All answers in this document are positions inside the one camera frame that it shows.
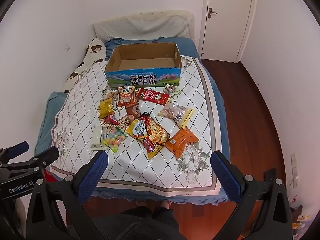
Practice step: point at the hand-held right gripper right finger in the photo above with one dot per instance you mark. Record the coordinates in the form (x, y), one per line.
(226, 175)

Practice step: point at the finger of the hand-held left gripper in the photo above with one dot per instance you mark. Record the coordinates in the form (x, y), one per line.
(17, 148)
(47, 156)

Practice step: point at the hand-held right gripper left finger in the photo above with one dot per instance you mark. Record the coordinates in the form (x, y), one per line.
(93, 175)

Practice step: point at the white biscuit packet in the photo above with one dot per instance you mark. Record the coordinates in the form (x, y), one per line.
(98, 136)

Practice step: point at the colourful candy ball packet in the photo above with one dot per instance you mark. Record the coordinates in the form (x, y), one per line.
(114, 140)

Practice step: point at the orange snack packet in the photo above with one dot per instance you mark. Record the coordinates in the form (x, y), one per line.
(181, 140)

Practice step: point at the yellow red noodle packet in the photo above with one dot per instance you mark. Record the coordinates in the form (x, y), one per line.
(150, 135)

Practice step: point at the brown snack packet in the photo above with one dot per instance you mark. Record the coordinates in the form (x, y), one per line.
(133, 112)

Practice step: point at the clear yellow-edged snack packet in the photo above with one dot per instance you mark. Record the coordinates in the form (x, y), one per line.
(172, 111)

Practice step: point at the panda print snack packet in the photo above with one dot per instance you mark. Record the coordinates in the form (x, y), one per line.
(126, 96)

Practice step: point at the cardboard box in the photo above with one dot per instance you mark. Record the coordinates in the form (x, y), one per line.
(140, 80)

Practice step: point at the red cloth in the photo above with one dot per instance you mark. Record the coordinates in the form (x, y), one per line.
(50, 177)

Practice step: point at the white diamond pattern blanket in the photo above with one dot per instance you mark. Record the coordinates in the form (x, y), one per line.
(140, 170)

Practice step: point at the person's foot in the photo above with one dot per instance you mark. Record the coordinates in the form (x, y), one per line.
(140, 203)
(166, 203)

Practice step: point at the small red snack packet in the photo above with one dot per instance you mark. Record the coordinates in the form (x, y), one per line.
(111, 119)

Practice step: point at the person's dark trousers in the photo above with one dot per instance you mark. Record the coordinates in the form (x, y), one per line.
(135, 225)

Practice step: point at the yellow snack packet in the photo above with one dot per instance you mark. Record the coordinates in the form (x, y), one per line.
(106, 107)

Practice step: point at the blue bedsheet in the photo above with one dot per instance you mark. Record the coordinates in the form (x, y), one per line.
(220, 100)

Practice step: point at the small clear snack packet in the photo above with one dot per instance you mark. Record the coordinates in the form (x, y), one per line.
(110, 96)

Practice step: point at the small white snack packet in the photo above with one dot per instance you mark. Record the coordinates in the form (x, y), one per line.
(172, 90)

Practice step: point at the bear print pillow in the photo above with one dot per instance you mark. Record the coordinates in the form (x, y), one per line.
(93, 51)

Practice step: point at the blue ruffled pillow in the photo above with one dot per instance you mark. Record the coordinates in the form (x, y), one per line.
(117, 43)

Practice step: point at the white door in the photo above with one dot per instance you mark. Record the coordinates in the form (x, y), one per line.
(225, 30)

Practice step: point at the grey white pillow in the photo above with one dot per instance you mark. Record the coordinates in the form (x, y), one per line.
(140, 26)

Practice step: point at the white wall outlet strip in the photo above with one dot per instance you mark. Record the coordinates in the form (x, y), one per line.
(294, 170)

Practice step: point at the white wall socket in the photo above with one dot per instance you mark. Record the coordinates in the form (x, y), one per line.
(67, 47)

